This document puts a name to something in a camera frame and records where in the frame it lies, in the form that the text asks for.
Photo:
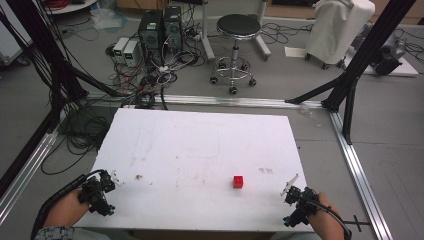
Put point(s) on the white power supply unit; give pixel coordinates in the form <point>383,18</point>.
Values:
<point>131,52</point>
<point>120,46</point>

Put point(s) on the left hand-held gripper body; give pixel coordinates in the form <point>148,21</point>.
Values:
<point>96,196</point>

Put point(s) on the white desk frame legs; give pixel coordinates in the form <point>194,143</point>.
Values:
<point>208,40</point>

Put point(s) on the dark grey machine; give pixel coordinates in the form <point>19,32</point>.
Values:
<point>390,56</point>

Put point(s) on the black braced frame post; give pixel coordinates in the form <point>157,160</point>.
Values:
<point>360,56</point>

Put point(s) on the black computer tower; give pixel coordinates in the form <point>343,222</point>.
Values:
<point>150,36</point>
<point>173,28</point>

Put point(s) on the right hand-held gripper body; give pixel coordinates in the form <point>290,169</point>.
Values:
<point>301,206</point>

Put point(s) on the white round table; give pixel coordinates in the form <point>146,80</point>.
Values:
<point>71,6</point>

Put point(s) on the white covered cart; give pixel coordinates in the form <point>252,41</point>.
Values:
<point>336,30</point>

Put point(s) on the person's left hand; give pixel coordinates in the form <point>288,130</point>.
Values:
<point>66,210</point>

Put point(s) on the red cube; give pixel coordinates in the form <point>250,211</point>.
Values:
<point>238,182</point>

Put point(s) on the person's right hand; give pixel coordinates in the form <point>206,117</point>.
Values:
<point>322,213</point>

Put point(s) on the white paper sheet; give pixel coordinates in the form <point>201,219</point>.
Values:
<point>296,52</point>

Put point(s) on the clear plastic bag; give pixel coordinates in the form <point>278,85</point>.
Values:
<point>108,18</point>

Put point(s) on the black round stool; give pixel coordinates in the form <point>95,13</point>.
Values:
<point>238,26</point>

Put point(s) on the aluminium floor rail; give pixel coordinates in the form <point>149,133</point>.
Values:
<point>233,101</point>
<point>358,180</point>
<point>26,170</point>

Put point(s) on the white floor board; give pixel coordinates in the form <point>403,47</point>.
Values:
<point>405,68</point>

